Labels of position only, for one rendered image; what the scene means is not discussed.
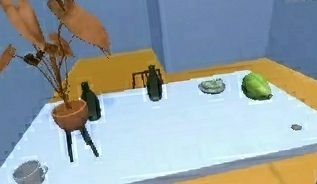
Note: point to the dark green vase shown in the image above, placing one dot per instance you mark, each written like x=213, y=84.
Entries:
x=153, y=83

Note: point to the dark brown chair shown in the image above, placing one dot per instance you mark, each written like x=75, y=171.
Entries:
x=138, y=79

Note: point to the pale blue table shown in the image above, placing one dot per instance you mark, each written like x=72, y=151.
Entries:
x=178, y=134

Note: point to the grey green shallow dish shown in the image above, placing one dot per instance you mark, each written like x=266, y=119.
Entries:
x=212, y=86

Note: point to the dark green bottle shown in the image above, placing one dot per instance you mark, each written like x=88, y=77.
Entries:
x=91, y=105

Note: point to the brown house plant in pot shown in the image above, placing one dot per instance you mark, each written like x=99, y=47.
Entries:
x=68, y=114

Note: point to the green lettuce head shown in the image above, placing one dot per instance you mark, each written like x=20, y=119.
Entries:
x=255, y=86

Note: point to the small grey flat disc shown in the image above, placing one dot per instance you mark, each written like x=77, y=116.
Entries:
x=296, y=127

